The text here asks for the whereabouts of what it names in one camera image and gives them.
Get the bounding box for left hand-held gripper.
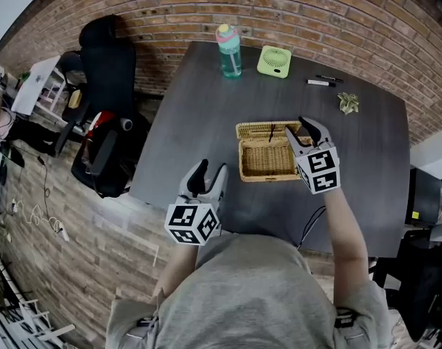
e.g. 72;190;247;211
164;159;229;247

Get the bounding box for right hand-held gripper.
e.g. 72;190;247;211
284;116;342;196

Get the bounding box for wicker basket box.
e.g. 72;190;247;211
235;121;315;183

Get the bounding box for person's left forearm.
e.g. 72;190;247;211
153;244;200;297

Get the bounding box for person's right forearm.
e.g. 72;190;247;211
322;185;371;286

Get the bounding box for dark table white legs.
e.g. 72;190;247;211
129;41;411;260

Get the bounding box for small potted succulent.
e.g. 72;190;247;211
337;92;361;116

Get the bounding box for black marker pen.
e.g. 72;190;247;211
315;73;345;84

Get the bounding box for green portable fan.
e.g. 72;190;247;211
257;45;293;79

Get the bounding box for teal water bottle pink lid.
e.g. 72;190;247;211
215;23;243;79

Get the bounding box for person's grey shirt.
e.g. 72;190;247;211
105;233;393;349

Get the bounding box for red bag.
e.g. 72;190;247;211
87;110;116;140

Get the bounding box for black drawer cabinet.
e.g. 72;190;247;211
404;167;442;228

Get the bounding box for tall black office chair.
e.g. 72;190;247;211
55;14;152;199

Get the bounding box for white power strip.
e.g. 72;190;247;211
55;222;71;242

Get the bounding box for small black chair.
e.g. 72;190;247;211
57;51;84;87

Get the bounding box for black mesh office chair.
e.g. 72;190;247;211
373;227;442;343

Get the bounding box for white side table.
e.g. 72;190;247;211
10;55;68;118

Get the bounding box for white metal rack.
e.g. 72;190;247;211
0;252;76;349

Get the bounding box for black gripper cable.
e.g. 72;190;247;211
297;205;327;250

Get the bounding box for brown strap bag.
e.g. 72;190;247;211
81;136;98;181

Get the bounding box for white floor cable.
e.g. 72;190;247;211
12;200;62;232

